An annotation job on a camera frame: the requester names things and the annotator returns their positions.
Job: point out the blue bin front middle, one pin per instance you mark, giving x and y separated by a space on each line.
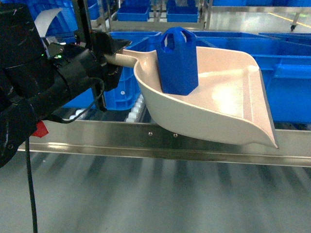
285 67

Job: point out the blue bin front left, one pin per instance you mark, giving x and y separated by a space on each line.
126 93

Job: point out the stainless steel roller shelf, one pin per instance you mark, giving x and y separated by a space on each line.
145 140

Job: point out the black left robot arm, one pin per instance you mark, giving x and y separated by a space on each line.
34 82

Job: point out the blue 3D printed part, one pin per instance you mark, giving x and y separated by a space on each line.
177 61

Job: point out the blue bin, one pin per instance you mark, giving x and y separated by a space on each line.
126 93
285 67

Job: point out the beige plastic scoop tray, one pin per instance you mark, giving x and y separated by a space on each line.
229 105

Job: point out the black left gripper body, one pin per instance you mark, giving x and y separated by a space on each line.
91 68

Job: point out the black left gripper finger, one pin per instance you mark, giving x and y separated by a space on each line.
119 44

